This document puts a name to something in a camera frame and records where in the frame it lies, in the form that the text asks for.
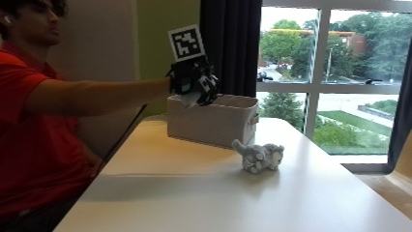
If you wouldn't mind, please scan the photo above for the red shirt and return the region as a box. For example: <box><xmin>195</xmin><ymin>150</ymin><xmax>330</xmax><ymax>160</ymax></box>
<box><xmin>0</xmin><ymin>42</ymin><xmax>101</xmax><ymax>218</ymax></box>

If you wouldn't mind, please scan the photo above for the grey cat soft toy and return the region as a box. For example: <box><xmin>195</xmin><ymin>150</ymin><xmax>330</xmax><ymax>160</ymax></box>
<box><xmin>230</xmin><ymin>138</ymin><xmax>285</xmax><ymax>175</ymax></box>

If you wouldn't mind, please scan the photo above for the white marker cube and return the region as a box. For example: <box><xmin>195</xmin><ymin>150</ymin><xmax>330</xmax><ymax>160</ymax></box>
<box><xmin>166</xmin><ymin>24</ymin><xmax>206</xmax><ymax>63</ymax></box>

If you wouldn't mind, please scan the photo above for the the person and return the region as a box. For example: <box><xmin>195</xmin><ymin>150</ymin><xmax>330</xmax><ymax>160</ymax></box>
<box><xmin>0</xmin><ymin>0</ymin><xmax>222</xmax><ymax>232</ymax></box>

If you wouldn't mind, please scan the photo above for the white window frame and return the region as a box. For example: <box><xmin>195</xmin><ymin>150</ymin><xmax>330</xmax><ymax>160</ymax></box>
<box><xmin>254</xmin><ymin>0</ymin><xmax>412</xmax><ymax>166</ymax></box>

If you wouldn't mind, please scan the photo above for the dark curtain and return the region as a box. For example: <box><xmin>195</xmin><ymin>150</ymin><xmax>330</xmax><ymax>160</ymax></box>
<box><xmin>198</xmin><ymin>0</ymin><xmax>263</xmax><ymax>99</ymax></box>
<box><xmin>386</xmin><ymin>38</ymin><xmax>412</xmax><ymax>172</ymax></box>

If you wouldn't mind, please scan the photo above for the white soft toy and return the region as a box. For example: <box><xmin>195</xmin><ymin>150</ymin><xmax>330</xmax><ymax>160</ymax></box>
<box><xmin>175</xmin><ymin>91</ymin><xmax>203</xmax><ymax>109</ymax></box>

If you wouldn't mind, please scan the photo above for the beige fabric storage box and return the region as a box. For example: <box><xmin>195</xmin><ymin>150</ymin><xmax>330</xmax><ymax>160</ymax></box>
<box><xmin>166</xmin><ymin>93</ymin><xmax>261</xmax><ymax>150</ymax></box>

